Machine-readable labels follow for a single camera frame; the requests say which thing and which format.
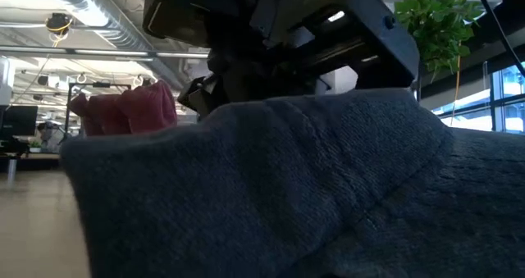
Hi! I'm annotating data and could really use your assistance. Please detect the red knit hat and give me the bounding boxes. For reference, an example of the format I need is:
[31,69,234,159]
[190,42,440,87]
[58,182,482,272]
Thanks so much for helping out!
[67,80,179,138]

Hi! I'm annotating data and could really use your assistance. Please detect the yellow hanging cable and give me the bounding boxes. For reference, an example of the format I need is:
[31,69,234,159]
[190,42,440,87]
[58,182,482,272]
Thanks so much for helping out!
[450,39,463,127]

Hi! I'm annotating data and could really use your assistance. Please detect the silver ceiling air duct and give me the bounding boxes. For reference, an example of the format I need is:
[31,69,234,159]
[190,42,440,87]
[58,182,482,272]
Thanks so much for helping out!
[32,0,185,90]

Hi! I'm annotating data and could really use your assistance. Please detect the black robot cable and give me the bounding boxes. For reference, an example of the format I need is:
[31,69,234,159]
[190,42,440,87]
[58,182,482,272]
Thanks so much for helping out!
[471,0,525,79]

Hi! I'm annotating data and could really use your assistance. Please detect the long ceiling light tube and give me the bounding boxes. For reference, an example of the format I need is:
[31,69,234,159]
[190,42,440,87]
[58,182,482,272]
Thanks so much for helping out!
[0,44,211,62]

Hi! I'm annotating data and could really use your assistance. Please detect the yellow cable reel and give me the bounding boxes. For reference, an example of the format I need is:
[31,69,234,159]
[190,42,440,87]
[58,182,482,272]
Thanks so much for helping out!
[43,11,75,36]

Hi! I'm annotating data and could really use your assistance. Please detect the black computer monitor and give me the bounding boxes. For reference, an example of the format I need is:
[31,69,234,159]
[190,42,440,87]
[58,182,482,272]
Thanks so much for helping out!
[0,104,39,142]

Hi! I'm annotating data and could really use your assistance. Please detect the green leafy plant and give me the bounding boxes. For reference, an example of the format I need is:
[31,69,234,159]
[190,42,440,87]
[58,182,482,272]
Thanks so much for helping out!
[392,0,486,84]

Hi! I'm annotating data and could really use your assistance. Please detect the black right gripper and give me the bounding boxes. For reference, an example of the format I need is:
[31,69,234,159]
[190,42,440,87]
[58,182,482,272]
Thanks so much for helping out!
[196,0,421,107]

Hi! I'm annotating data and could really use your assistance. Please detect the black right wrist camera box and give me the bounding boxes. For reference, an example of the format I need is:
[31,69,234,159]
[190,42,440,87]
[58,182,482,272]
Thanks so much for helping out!
[141,0,217,48]

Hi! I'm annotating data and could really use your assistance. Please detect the person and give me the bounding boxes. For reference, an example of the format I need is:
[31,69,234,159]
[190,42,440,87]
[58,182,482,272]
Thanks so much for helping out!
[35,121,65,153]

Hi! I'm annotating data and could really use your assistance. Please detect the grey knit hat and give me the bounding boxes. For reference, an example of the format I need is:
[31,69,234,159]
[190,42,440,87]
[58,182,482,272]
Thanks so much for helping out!
[59,87,525,278]

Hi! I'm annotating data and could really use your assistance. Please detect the tall black metal frame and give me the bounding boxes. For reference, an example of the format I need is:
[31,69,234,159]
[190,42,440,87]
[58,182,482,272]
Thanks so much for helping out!
[65,81,133,135]

